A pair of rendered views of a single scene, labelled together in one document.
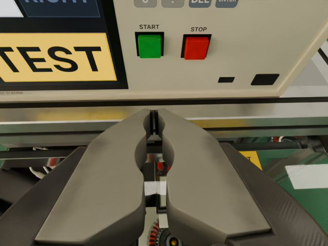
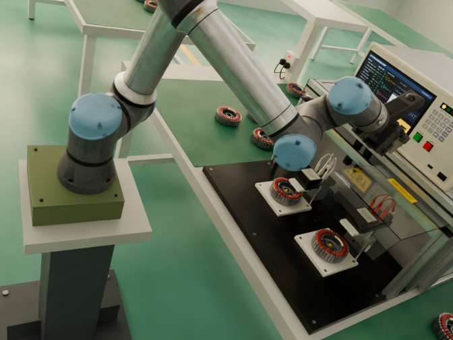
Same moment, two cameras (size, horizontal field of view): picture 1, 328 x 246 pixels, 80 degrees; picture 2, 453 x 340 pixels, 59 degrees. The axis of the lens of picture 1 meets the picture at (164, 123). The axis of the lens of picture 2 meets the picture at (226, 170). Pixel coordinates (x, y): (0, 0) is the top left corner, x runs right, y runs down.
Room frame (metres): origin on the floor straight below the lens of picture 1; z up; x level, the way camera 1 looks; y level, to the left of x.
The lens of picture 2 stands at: (-0.86, -0.55, 1.59)
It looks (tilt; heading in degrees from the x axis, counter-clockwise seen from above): 36 degrees down; 53
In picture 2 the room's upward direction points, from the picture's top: 22 degrees clockwise
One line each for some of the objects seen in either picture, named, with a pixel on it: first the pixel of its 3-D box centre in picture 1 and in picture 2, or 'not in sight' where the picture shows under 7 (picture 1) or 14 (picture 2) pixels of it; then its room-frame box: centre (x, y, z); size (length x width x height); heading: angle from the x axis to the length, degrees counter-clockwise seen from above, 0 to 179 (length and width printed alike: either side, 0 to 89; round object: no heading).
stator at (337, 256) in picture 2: not in sight; (329, 245); (0.02, -0.03, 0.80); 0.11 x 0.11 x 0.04
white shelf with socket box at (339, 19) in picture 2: not in sight; (299, 49); (0.50, 1.04, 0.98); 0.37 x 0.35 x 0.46; 95
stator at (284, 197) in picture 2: not in sight; (286, 191); (-0.01, 0.21, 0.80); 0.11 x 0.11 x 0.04
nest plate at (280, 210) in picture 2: not in sight; (283, 196); (-0.01, 0.21, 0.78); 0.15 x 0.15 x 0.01; 5
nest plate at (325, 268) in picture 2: not in sight; (325, 250); (0.02, -0.03, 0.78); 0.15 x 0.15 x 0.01; 5
